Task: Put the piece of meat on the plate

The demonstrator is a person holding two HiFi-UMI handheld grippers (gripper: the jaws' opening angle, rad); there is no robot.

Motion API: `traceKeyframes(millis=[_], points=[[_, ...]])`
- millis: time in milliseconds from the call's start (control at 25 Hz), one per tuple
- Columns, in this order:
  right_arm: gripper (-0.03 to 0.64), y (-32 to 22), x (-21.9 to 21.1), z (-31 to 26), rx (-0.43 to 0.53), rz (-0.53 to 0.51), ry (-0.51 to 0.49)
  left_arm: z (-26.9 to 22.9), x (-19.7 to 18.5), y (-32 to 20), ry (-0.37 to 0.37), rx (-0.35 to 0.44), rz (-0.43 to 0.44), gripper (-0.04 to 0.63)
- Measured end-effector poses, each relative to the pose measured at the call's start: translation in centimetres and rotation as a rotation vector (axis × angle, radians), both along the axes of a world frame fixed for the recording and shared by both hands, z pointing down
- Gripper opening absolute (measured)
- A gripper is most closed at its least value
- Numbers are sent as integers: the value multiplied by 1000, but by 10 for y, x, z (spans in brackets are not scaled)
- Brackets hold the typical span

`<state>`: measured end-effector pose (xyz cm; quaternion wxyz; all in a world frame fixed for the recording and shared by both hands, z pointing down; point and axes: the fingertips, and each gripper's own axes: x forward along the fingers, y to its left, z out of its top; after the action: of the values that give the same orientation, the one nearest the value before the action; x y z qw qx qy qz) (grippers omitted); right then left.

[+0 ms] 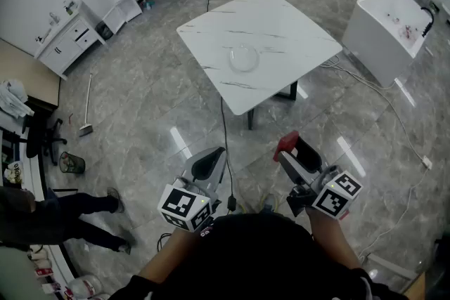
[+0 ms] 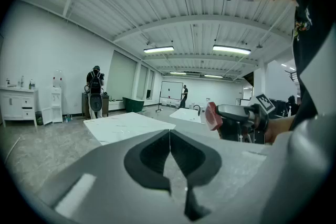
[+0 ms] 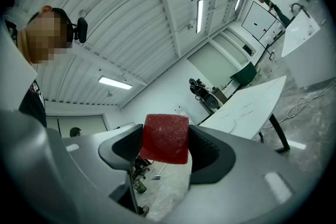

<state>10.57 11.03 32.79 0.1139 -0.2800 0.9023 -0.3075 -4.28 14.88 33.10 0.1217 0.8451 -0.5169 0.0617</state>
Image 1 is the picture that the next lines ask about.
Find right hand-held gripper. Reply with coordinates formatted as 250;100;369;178
279;136;363;221

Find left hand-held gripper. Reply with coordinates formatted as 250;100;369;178
157;147;228;233

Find red block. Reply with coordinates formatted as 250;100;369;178
273;131;300;162

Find clear glass plate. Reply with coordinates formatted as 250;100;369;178
229;44;260;74

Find person's left forearm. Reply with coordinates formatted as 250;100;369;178
138;227;209;285

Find person's right forearm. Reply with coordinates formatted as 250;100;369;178
304;207;362;272

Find person's right shoe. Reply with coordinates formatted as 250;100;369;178
262;193;279;214

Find person's black printed shirt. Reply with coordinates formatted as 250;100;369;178
115;212;411;300

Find black mesh wastebasket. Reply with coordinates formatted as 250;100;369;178
58;150;86;175

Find white rectangular basin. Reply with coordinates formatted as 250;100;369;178
341;0;436;89

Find large white plastic bottle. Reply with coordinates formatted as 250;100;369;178
67;273;103;300

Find black office chair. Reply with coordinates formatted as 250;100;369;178
21;107;68;167

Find curved white counter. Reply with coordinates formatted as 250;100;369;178
0;126;84;294

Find small black trash bin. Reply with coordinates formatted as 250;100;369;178
95;20;115;41

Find white drawer cabinet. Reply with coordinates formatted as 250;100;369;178
33;0;108;81

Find white crumpled bags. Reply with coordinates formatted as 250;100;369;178
0;78;35;119

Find light wooden desk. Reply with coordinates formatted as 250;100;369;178
0;38;62;110

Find thin black power cable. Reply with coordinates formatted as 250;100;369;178
205;0;238;212

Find coiled black floor cable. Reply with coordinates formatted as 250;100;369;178
155;231;174;252

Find white floor cable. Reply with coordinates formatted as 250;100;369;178
319;55;432;259

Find white handled broom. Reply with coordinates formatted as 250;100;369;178
77;72;95;138

